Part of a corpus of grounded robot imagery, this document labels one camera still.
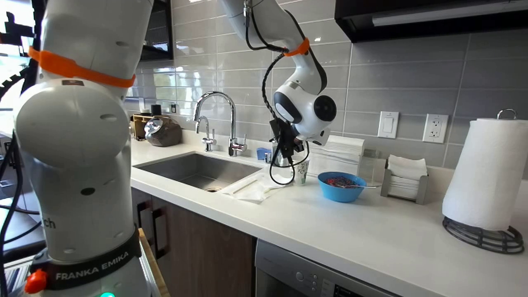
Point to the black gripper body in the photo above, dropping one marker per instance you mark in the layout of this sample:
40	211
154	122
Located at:
286	140

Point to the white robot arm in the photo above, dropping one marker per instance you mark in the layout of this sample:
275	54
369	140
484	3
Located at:
75	141

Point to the blue bowl with beads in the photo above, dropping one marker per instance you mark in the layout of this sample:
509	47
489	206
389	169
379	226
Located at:
341	188

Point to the chrome kitchen faucet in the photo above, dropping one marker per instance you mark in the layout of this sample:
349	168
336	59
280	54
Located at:
217	112

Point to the white napkin box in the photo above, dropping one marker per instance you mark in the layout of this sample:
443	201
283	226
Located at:
339	155

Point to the white cloth towel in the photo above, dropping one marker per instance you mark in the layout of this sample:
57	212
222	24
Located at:
255	191

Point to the stainless steel sink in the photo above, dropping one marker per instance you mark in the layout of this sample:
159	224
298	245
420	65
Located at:
197	171

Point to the dark basket with foil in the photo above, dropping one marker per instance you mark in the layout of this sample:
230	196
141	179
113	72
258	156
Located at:
159	131

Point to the metal napkin holder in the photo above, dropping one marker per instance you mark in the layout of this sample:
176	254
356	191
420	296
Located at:
405	179

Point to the stainless dishwasher front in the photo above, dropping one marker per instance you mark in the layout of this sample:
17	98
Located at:
281	273

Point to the black range hood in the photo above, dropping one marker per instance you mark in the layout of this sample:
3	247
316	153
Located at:
372	21

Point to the white power outlet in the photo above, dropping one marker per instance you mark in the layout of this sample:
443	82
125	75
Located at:
435	128

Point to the wooden cabinet door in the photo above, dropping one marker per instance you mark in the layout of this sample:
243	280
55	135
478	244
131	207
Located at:
197	257

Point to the white paper towel roll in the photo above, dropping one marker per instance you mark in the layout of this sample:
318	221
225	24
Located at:
488	176

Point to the black paper towel stand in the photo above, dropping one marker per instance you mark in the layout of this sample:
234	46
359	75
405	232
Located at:
509	242

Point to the white light switch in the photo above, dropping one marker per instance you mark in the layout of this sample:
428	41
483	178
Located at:
389	125

